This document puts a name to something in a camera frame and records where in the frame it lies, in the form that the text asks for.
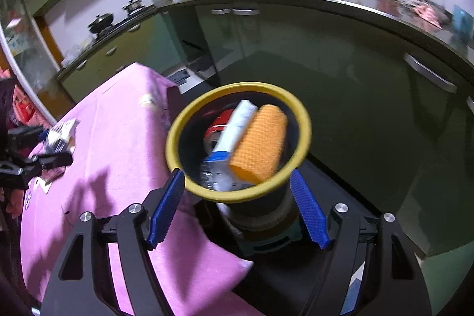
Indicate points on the pink dish cloth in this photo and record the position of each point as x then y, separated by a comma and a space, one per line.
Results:
427, 14

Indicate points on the white black printed packet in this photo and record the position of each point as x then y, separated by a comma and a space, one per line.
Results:
61, 134

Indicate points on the light green drawer cabinet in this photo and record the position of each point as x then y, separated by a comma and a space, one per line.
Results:
118, 49

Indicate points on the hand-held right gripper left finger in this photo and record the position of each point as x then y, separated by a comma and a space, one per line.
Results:
166, 208

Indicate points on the clear plastic bottle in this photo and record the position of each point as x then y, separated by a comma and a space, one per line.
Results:
218, 171

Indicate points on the pink tablecloth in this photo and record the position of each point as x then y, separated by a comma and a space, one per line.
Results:
111, 153

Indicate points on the black wok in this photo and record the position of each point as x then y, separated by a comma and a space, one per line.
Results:
100, 23

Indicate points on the yellow rimmed black trash bin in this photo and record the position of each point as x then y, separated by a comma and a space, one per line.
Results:
177, 131

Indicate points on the dark green sink cabinet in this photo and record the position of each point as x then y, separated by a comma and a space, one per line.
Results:
351, 79

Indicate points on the glass sliding door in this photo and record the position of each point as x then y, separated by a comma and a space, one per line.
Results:
29, 53

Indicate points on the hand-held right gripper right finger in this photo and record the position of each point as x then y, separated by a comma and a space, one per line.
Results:
309, 212

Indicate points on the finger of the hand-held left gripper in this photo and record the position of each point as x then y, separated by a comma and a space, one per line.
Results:
27, 135
44, 162

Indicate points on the orange foam mesh sleeve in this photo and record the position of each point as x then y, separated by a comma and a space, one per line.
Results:
261, 145

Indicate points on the white tube with blue cap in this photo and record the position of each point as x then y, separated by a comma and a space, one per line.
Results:
237, 127

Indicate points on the red drink can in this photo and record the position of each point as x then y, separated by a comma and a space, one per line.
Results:
218, 125

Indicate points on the black pot on stove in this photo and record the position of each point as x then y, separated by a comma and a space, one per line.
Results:
133, 6

